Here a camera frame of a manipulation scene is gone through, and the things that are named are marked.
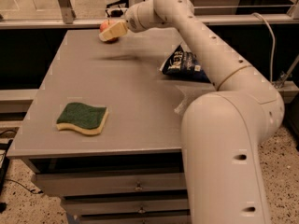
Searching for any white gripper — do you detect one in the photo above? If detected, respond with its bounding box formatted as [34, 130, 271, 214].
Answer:
[110, 0, 163, 38]

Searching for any red apple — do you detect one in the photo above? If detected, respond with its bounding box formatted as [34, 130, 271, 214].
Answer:
[99, 20, 118, 43]

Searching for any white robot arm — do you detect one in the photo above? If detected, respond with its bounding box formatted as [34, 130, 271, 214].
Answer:
[99, 0, 285, 224]

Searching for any green and yellow sponge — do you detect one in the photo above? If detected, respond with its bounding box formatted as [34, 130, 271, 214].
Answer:
[56, 102, 108, 135]

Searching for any blue chip bag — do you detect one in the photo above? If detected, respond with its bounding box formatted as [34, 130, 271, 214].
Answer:
[160, 45, 209, 83]

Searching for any grey drawer cabinet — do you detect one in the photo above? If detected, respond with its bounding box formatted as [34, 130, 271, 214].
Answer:
[8, 29, 210, 224]

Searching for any top grey drawer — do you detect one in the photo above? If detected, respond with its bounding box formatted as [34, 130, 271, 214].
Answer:
[32, 173, 186, 197]

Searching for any grey drawer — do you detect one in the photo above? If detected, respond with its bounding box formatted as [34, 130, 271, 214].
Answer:
[61, 196, 189, 216]
[32, 173, 186, 197]
[79, 214, 192, 224]

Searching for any middle grey drawer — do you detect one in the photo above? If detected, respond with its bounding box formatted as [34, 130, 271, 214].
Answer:
[61, 196, 189, 216]

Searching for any bottom grey drawer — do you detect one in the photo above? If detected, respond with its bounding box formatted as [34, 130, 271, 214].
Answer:
[79, 214, 192, 224]

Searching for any metal railing frame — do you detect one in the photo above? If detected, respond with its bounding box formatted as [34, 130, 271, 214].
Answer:
[0, 0, 298, 29]

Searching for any white cable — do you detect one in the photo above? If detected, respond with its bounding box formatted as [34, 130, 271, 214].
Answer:
[251, 12, 277, 84]

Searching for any black floor cable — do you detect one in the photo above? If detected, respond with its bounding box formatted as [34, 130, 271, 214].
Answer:
[0, 128, 45, 213]

